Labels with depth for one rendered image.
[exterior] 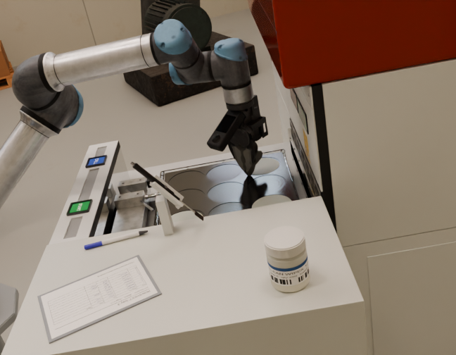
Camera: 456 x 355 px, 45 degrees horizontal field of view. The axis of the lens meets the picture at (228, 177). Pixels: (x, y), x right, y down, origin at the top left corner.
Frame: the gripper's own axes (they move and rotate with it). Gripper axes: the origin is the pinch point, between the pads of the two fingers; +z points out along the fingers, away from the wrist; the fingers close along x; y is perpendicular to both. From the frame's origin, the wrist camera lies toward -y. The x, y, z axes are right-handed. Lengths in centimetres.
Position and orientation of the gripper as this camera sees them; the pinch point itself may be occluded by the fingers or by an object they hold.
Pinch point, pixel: (246, 172)
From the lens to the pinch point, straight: 147.8
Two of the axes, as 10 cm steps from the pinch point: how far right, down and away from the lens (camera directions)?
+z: 1.8, 8.7, 4.7
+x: -7.5, -1.9, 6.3
